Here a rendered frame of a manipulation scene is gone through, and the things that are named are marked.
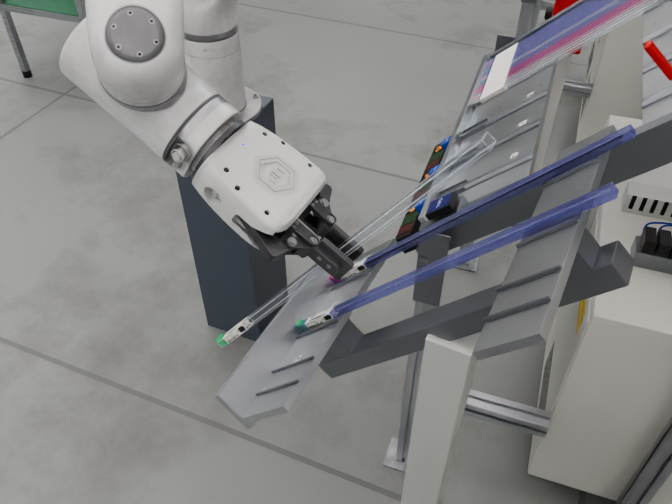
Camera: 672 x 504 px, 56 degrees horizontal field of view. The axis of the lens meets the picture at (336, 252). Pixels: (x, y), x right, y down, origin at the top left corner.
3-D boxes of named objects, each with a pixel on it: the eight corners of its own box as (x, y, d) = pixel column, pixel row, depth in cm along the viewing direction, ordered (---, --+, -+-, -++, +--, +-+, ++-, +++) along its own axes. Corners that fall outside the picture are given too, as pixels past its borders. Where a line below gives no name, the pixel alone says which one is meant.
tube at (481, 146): (222, 348, 85) (216, 342, 85) (228, 341, 86) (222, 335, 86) (491, 150, 48) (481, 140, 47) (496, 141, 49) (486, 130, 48)
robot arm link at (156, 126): (223, 78, 58) (219, 112, 67) (110, -21, 57) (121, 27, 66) (160, 144, 56) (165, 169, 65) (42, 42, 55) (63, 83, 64)
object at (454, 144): (440, 247, 115) (417, 219, 112) (499, 79, 160) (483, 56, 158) (446, 245, 114) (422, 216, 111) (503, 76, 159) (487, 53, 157)
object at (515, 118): (438, 235, 113) (427, 222, 112) (498, 68, 158) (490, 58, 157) (534, 194, 101) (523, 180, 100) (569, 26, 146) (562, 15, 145)
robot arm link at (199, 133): (176, 125, 56) (202, 148, 56) (232, 81, 62) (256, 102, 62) (151, 177, 62) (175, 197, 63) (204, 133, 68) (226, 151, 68)
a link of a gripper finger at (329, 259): (287, 237, 60) (341, 283, 60) (304, 217, 62) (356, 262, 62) (274, 252, 62) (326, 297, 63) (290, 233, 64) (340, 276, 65)
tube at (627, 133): (335, 284, 102) (330, 279, 101) (339, 278, 103) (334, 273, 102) (634, 138, 65) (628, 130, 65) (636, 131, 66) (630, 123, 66)
